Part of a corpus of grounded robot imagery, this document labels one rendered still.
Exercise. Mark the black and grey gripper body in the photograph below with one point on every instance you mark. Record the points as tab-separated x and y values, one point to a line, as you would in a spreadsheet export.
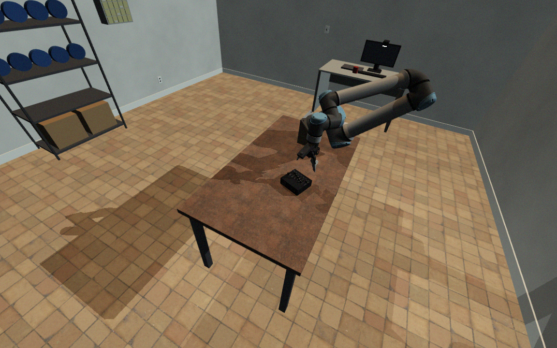
314	150

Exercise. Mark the black lighting desk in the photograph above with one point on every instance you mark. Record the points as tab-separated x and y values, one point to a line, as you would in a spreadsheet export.
296	182

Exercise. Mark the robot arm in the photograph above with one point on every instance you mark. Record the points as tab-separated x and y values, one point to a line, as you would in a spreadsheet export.
421	95

